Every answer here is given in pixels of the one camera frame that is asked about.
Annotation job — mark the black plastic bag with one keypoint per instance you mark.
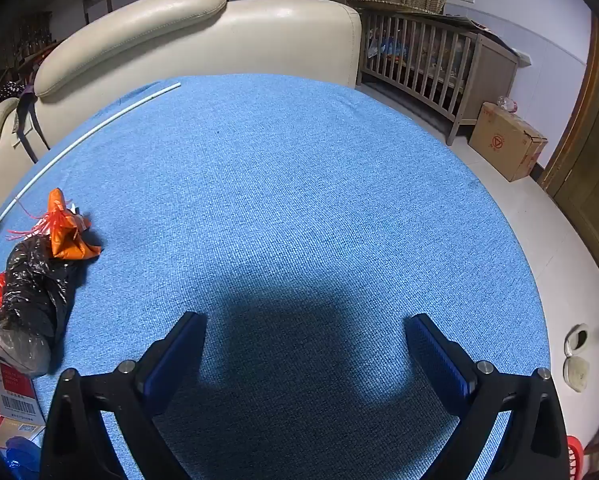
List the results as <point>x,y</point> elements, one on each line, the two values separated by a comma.
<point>29,300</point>

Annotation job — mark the orange plastic bag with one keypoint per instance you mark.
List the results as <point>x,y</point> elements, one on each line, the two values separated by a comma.
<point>62,240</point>

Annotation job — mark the brown cardboard box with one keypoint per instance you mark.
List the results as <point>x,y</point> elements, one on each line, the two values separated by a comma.
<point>499,145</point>

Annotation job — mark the red plastic basket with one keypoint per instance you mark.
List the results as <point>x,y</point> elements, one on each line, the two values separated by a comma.
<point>574,460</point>

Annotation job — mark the brown wooden door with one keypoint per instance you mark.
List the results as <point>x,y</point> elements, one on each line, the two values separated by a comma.
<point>594,160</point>

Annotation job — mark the thin white rod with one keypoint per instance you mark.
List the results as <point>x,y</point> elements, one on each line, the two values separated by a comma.
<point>114,116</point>

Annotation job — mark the blue table cloth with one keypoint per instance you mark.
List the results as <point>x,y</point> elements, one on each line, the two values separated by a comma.
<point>279,185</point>

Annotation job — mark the cream leather sofa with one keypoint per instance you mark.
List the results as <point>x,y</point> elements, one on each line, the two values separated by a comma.
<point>259,40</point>

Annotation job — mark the wooden crib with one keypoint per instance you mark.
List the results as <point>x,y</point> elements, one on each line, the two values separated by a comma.
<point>494,70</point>

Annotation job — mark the white box with red label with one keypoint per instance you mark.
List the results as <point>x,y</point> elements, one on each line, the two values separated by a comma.
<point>14,400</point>

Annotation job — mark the clear plastic bottle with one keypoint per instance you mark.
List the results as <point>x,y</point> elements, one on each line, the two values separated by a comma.
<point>506,104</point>

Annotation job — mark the blue plastic bag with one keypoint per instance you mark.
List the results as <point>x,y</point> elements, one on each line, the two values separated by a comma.
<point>22,455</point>

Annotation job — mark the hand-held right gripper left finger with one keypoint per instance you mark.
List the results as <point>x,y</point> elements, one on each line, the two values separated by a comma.
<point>172,365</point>

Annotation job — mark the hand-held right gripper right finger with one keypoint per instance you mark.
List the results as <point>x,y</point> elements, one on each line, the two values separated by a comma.
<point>437,360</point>

